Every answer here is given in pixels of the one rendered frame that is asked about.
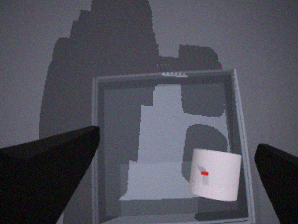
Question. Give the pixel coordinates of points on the grey cylinder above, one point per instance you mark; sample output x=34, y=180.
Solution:
x=215, y=174

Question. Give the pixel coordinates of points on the grey shallow tray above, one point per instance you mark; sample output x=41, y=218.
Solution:
x=149, y=125

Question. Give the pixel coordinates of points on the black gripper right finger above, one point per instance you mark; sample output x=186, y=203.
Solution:
x=279, y=174

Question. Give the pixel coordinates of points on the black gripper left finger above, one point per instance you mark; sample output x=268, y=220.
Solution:
x=38, y=178

